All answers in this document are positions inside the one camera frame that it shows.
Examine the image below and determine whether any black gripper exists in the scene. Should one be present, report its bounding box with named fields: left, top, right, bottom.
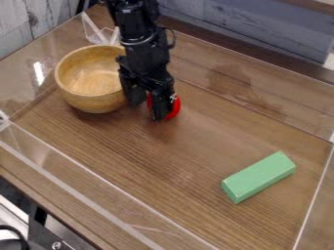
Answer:
left=117, top=27, right=177, bottom=121

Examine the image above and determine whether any red plush strawberry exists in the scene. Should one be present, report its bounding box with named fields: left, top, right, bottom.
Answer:
left=146, top=93, right=182, bottom=121

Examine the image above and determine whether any wooden bowl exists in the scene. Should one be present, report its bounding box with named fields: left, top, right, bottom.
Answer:
left=54, top=45, right=127, bottom=113

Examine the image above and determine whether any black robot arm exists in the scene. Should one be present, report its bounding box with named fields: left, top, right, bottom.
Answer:
left=106, top=0, right=178, bottom=121

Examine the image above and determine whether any green rectangular block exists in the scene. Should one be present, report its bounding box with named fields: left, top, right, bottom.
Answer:
left=221, top=151, right=297, bottom=204

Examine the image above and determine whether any clear acrylic corner bracket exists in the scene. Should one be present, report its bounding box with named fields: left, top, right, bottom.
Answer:
left=82, top=13, right=121, bottom=46

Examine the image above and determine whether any clear acrylic tray wall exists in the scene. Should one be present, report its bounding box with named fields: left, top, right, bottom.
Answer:
left=0, top=110, right=218, bottom=250

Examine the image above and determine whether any black table leg bracket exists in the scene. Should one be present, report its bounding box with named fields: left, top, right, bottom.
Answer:
left=28, top=205, right=95, bottom=250

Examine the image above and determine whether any black cable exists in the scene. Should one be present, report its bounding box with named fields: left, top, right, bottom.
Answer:
left=0, top=224, right=31, bottom=250

